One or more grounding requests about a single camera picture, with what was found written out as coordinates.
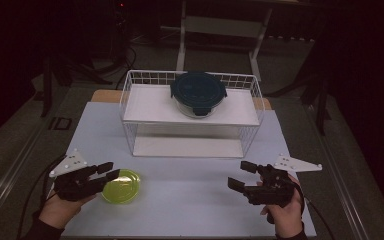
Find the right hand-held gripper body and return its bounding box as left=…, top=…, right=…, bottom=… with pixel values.
left=244, top=153, right=324, bottom=208

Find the metal floor rail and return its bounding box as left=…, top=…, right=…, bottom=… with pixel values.
left=304, top=103, right=371, bottom=240
left=0, top=123, right=46, bottom=231

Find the white metal stand frame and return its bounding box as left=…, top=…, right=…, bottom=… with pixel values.
left=175, top=0, right=274, bottom=82

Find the dark blue lidded glass container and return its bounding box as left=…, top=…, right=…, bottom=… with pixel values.
left=169, top=70, right=228, bottom=119

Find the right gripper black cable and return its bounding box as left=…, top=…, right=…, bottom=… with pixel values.
left=298, top=184, right=336, bottom=240

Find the dark equipment with red light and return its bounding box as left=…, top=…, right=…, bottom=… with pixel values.
left=111, top=0, right=131, bottom=63

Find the person's left hand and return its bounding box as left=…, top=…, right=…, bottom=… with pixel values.
left=39, top=189, right=98, bottom=231

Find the black metal stand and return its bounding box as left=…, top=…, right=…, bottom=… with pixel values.
left=40, top=56, right=54, bottom=118
left=299, top=76, right=333, bottom=136

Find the pale table cover sheet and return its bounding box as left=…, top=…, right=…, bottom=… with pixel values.
left=46, top=101, right=318, bottom=239

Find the yellow-green round plastic container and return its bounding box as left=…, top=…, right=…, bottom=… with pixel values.
left=101, top=168, right=142, bottom=205

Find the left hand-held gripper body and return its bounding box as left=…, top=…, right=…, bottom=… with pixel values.
left=48, top=148, right=108, bottom=202

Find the white wire shelf rack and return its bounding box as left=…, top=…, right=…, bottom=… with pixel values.
left=119, top=69, right=266, bottom=159

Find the thin black floor cable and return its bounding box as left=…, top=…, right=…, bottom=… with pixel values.
left=15, top=152, right=67, bottom=240

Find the person's right hand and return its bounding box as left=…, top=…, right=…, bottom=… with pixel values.
left=259, top=173, right=305, bottom=239

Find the black floor socket box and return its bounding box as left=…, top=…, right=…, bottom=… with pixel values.
left=48, top=116, right=73, bottom=132

